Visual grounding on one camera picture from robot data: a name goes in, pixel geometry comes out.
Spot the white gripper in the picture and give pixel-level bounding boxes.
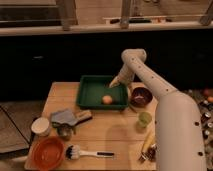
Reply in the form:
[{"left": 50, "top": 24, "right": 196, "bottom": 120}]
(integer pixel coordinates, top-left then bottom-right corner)
[{"left": 109, "top": 64, "right": 135, "bottom": 88}]

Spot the orange plastic bowl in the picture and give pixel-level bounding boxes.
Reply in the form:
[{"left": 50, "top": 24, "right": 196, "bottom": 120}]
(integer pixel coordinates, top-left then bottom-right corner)
[{"left": 32, "top": 137, "right": 64, "bottom": 171}]

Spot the orange apple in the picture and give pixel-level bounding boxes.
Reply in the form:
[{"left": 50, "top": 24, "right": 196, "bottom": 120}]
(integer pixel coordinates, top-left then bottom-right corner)
[{"left": 102, "top": 95, "right": 113, "bottom": 105}]

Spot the white cup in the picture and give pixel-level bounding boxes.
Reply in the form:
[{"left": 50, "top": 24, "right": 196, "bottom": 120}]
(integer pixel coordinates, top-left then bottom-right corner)
[{"left": 31, "top": 117, "right": 51, "bottom": 136}]

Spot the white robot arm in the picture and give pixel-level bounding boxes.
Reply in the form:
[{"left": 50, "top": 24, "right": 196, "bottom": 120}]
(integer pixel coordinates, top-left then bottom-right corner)
[{"left": 110, "top": 49, "right": 207, "bottom": 171}]

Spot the small metal cup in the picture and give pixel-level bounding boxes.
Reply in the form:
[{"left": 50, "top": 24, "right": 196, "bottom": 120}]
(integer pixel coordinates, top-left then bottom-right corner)
[{"left": 57, "top": 124, "right": 72, "bottom": 141}]

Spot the green plastic tray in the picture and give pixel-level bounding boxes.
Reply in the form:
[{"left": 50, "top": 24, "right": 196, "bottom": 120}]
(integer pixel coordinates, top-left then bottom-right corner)
[{"left": 76, "top": 75, "right": 128, "bottom": 110}]

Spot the grey folded cloth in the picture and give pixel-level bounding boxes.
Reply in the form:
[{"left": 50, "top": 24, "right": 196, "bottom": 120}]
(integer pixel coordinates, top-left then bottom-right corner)
[{"left": 51, "top": 109, "right": 77, "bottom": 126}]

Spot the brown wooden block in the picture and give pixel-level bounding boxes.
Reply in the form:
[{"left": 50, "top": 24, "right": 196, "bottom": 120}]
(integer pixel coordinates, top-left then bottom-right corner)
[{"left": 76, "top": 110, "right": 92, "bottom": 123}]

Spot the green plastic cup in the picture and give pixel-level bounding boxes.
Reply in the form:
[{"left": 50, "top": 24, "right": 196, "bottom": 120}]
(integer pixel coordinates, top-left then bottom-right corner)
[{"left": 138, "top": 112, "right": 152, "bottom": 128}]

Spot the white dish brush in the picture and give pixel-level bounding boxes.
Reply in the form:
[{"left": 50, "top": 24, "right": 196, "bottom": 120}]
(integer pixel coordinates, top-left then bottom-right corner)
[{"left": 65, "top": 145, "right": 114, "bottom": 160}]

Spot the dark red bowl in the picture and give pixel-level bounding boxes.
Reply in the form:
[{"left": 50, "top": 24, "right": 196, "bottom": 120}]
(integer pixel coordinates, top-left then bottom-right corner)
[{"left": 130, "top": 87, "right": 153, "bottom": 107}]

